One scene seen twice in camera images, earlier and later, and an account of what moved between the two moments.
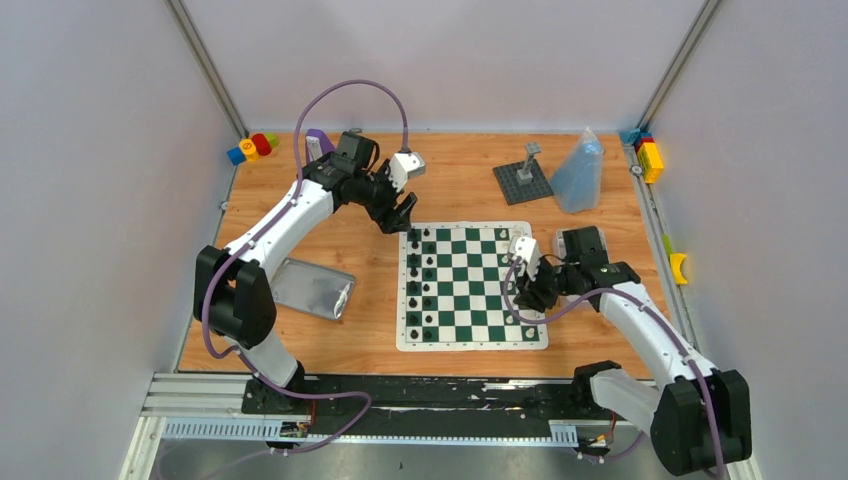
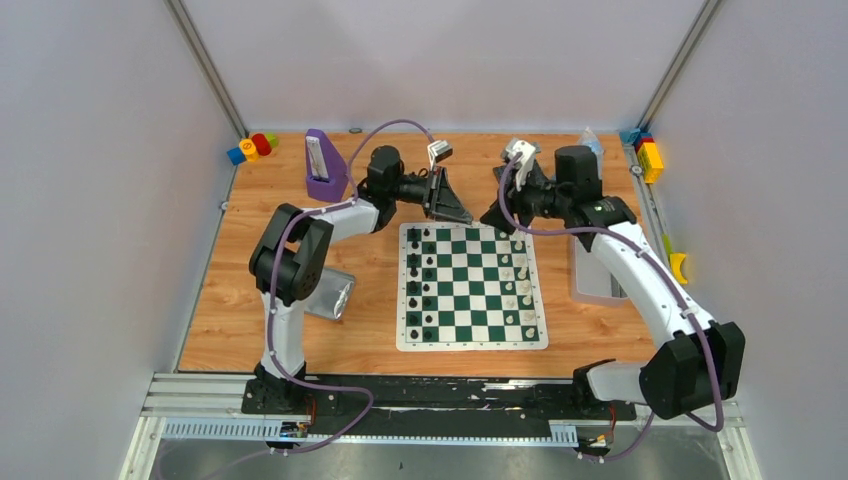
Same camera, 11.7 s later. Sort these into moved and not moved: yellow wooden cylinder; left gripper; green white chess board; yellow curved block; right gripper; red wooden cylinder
Moved: right gripper; left gripper
Not moved: green white chess board; red wooden cylinder; yellow curved block; yellow wooden cylinder
